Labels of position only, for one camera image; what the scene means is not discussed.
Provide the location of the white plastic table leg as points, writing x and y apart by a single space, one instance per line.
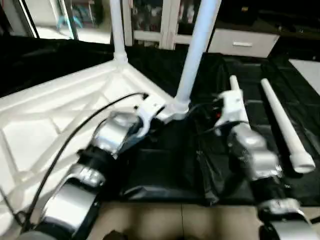
234 82
282 120
195 55
117 30

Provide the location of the white plastic table top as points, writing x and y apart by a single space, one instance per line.
50 120

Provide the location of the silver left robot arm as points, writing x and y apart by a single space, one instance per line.
95 160

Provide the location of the black work mat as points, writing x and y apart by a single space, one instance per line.
170 170

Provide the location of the white drawer unit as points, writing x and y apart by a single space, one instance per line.
242 44

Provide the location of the white glass door cabinet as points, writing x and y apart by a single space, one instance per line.
165 22

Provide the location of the white flat panel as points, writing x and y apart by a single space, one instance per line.
309 75

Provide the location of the storage rack with items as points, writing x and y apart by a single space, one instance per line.
75 12

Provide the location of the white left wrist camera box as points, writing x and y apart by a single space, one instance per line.
149 110

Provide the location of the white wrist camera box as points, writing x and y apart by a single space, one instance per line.
232 107
149 110

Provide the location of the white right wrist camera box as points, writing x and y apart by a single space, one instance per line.
232 107

